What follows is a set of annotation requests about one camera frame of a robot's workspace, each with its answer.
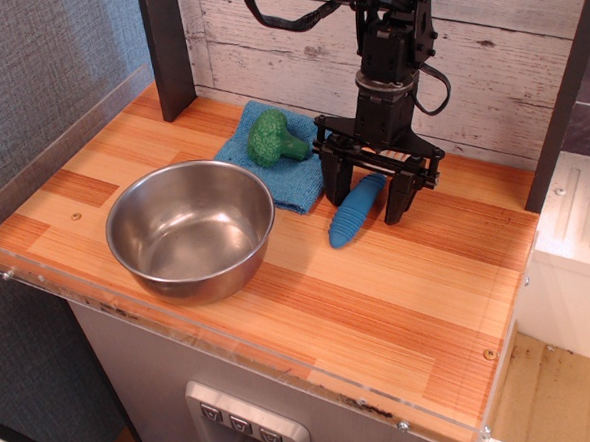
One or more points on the grey toy fridge cabinet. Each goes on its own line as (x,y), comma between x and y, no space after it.
(149,372)

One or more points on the green toy broccoli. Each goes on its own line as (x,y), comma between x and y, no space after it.
(269,140)

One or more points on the stainless steel bowl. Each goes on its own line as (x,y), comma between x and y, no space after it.
(193,232)

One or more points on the clear acrylic table guard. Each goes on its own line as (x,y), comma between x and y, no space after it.
(397,326)

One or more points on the dark left shelf post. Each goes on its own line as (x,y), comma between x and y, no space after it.
(167,45)

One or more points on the white toy sink unit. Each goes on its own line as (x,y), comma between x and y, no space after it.
(554,303)

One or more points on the dark right shelf post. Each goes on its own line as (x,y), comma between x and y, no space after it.
(574,72)

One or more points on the dark shelf post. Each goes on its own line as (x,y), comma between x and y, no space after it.
(167,45)
(574,72)

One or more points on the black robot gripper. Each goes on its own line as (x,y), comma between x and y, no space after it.
(379,137)

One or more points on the silver dispenser button panel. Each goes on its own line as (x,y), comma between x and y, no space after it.
(221,417)

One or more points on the blue handled metal fork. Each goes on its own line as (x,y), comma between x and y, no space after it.
(352,213)

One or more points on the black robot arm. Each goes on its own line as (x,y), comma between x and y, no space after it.
(395,39)

